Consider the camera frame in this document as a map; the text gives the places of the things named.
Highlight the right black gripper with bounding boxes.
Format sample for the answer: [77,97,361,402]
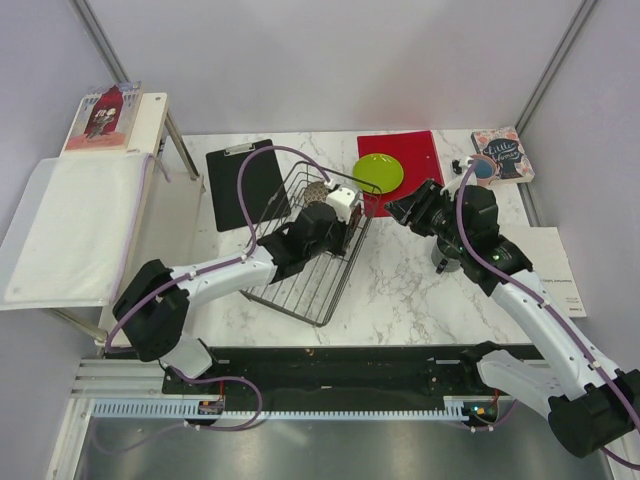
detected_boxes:
[383,178,470,252]

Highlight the green plate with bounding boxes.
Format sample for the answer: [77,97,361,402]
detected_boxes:
[352,153,404,195]

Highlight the grey ceramic mug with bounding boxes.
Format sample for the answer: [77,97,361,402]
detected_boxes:
[431,239,461,274]

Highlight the grey wire dish rack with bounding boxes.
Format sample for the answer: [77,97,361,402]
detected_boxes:
[242,161,373,327]

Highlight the pink plastic cup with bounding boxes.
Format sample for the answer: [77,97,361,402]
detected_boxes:
[471,154,498,187]

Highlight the dark brown floral plate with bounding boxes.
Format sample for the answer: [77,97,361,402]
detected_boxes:
[343,204,363,250]

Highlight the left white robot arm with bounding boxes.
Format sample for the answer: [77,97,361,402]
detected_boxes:
[113,202,363,393]

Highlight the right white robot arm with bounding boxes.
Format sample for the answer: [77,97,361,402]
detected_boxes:
[384,180,639,458]

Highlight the patterned ceramic bowl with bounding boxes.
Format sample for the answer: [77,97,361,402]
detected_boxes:
[303,181,330,206]

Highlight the black clipboard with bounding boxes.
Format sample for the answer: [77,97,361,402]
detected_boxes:
[205,139,291,232]

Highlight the red folder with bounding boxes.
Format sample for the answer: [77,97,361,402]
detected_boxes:
[357,131,444,218]

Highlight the Little Women book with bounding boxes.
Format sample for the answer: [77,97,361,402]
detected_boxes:
[471,127,535,186]

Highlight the white spiral notebook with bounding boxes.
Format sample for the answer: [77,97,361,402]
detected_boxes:
[501,226,587,319]

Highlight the red cover book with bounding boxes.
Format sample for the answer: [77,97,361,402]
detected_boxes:
[62,82,143,153]

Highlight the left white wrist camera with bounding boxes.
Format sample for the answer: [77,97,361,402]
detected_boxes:
[325,185,359,223]

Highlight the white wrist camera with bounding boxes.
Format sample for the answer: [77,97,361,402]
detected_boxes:
[325,185,359,223]
[442,156,474,196]

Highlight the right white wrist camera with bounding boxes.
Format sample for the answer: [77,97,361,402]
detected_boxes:
[442,156,474,196]

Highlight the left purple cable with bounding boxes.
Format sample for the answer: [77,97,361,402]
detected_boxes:
[92,145,335,455]

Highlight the purple cable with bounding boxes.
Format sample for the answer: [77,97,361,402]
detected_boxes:
[92,145,335,455]
[455,160,640,471]

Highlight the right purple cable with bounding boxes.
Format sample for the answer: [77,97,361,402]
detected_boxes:
[455,160,640,471]

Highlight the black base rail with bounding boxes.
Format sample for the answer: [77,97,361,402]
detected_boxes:
[162,341,499,408]

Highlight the light blue cable duct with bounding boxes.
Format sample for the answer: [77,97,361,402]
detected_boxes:
[91,396,496,421]

